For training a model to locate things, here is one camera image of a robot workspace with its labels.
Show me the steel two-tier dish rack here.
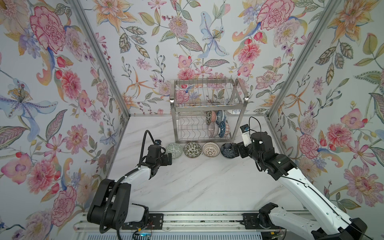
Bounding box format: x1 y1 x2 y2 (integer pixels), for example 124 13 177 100
170 78 250 144

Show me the blue white floral bowl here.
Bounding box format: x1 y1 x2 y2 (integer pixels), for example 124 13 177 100
216 110 226 125

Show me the brown white sunburst bowl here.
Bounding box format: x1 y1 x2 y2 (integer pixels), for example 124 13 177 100
202 142 221 158

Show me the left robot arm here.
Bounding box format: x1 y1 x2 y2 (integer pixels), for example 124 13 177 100
87 145 173 234

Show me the dark blue petal bowl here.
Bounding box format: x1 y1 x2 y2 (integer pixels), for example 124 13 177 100
220 143 240 159

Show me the purple striped bowl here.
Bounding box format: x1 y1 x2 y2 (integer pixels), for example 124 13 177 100
208 122 220 138

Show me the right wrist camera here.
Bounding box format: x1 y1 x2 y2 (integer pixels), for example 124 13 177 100
240 124 252 147

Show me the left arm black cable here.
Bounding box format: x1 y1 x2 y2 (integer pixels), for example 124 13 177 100
98 129 157 240

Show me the left aluminium frame post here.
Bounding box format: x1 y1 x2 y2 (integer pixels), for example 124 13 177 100
69 0 130 120

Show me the grey green pattern bowl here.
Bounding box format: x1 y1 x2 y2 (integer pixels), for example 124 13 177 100
166 143 184 160

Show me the aluminium frame post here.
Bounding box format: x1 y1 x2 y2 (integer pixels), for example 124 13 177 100
266 1 341 120
69 0 130 120

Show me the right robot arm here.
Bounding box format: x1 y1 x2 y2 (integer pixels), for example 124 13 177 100
233 125 367 240

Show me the blue triangle pattern bowl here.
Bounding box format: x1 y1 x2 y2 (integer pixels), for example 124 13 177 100
219 121 231 138

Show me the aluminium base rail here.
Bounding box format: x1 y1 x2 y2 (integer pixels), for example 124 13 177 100
73 210 331 233

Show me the green leaf pattern bowl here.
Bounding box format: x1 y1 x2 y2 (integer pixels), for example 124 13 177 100
206 111 217 125

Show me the right aluminium frame post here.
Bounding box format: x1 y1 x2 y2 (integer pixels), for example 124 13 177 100
266 1 341 120

